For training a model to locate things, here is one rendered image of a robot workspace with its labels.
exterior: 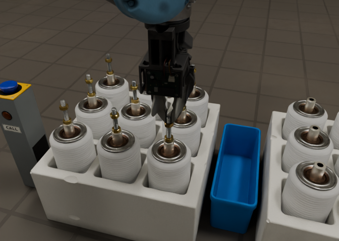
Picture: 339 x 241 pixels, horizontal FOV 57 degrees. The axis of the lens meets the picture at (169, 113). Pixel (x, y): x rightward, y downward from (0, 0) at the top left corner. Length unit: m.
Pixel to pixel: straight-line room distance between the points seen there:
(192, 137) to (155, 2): 0.51
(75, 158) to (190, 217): 0.29
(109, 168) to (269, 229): 0.35
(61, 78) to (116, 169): 0.88
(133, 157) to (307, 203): 0.36
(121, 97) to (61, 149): 0.26
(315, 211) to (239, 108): 0.67
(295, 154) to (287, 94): 0.69
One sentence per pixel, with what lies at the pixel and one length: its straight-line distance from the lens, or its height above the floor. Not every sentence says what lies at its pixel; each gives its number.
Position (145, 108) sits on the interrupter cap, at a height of 0.25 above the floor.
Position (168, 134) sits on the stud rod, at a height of 0.30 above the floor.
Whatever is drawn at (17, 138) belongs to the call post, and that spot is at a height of 0.19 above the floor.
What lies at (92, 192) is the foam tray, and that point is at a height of 0.16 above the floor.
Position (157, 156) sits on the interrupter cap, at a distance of 0.65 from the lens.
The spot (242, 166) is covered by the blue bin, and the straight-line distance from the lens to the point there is 1.01.
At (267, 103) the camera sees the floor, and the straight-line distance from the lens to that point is 1.32.
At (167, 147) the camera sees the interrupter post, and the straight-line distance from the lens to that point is 0.65.
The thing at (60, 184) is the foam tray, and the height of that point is 0.16.
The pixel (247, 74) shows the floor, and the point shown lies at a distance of 1.51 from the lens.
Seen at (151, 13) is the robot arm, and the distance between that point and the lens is 0.28.
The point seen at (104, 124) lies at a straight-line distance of 0.81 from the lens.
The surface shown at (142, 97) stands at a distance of 0.85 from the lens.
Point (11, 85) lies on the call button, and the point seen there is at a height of 0.33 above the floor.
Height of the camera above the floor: 0.70
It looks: 36 degrees down
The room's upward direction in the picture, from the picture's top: straight up
